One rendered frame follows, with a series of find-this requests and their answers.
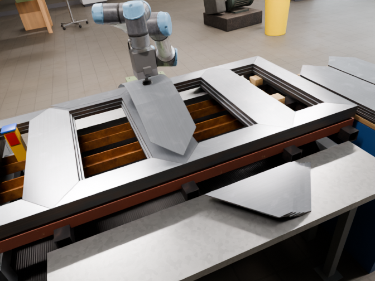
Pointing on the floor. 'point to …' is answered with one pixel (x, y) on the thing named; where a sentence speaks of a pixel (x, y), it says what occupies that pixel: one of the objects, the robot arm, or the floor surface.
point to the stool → (71, 18)
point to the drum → (276, 17)
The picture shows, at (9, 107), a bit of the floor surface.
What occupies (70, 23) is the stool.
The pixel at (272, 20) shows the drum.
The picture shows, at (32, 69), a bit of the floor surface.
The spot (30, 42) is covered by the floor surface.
